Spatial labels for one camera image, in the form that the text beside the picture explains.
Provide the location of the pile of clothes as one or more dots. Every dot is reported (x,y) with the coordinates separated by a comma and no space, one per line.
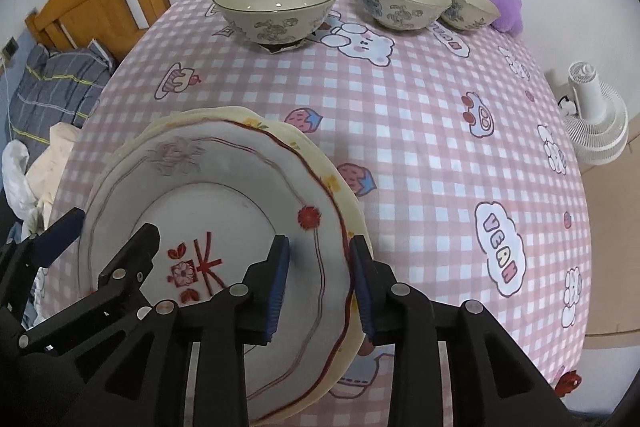
(45,174)

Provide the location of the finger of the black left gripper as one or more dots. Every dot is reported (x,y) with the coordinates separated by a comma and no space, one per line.
(122,278)
(52,243)

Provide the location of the cream plate with yellow flowers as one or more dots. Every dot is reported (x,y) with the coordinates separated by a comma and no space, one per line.
(325,206)

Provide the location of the pink checkered tablecloth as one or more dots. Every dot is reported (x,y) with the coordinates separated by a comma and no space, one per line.
(453,144)

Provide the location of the white standing fan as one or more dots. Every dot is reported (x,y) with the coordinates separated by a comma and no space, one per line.
(595,115)

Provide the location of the grey plaid pillow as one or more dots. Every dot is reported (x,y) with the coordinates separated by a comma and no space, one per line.
(57,86)

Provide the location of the large cream ceramic bowl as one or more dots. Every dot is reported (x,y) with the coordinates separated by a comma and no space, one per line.
(275,22)

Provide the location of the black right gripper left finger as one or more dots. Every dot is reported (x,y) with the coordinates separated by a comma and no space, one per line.
(244,314)

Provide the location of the white plastic bag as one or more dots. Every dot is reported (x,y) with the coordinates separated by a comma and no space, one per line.
(21,199)

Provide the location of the wall socket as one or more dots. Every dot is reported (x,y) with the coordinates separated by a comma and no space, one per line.
(9,50)

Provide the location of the white plate with red rim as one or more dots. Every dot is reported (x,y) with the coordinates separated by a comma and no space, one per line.
(220,256)

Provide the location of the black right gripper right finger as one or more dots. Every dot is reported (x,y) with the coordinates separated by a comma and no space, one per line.
(492,381)

